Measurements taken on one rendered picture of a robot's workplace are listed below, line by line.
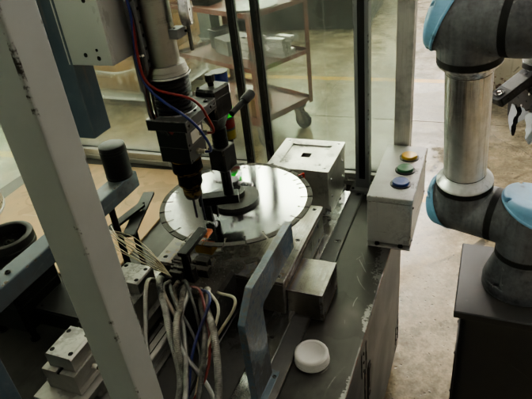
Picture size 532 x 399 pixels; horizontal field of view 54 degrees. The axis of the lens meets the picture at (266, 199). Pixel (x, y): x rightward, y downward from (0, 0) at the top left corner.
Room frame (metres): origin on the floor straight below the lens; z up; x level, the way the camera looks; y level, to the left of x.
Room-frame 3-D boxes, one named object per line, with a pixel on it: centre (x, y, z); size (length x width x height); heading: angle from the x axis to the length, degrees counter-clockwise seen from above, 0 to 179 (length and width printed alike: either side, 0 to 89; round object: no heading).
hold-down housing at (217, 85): (0.96, 0.08, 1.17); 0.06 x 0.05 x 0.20; 146
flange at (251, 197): (1.04, 0.07, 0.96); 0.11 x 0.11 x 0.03
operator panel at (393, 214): (1.17, -0.35, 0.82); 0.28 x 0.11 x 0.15; 155
